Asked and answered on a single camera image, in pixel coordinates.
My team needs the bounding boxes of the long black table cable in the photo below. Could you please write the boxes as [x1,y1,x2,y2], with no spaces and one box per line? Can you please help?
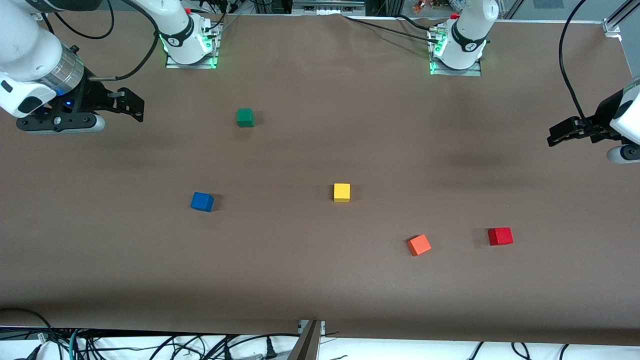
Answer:
[343,15,442,45]

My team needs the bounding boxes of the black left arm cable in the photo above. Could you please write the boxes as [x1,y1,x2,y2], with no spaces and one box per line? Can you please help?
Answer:
[558,0,590,123]

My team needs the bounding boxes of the orange wooden cube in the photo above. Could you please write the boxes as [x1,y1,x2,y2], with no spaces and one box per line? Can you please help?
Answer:
[406,234,432,257]

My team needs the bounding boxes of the aluminium frame corner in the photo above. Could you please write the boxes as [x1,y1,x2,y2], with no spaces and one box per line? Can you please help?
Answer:
[602,0,640,36]

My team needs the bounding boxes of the blue wooden cube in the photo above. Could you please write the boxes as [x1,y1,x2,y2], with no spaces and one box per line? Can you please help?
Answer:
[190,192,215,213]

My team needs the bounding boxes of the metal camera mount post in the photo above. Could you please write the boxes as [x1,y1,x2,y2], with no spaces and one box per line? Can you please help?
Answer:
[287,320,327,360]

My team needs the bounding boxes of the black cable tangle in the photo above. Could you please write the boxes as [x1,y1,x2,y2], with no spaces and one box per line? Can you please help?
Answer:
[0,327,301,360]

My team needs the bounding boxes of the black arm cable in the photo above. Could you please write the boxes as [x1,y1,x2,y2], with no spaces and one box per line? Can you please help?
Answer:
[45,0,161,82]
[558,0,590,123]

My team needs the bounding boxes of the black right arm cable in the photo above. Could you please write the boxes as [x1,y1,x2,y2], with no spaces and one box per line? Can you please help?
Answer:
[45,0,161,82]

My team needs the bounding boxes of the silver aluminium rail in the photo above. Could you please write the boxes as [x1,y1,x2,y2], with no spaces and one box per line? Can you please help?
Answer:
[292,0,366,16]

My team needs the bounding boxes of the short black table cable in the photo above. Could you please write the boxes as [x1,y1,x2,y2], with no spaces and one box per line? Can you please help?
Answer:
[394,13,435,32]

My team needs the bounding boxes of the brown table cover sheet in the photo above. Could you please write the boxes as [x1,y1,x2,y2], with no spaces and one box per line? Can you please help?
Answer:
[0,12,640,347]

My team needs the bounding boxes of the red wooden cube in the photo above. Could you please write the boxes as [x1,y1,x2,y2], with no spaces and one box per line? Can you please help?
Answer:
[488,227,514,246]

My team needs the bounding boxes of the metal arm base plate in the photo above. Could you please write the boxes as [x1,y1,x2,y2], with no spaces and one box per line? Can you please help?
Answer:
[165,20,221,70]
[428,27,483,77]

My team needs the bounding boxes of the black looped cable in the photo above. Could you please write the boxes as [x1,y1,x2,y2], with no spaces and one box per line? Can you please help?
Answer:
[0,307,54,346]

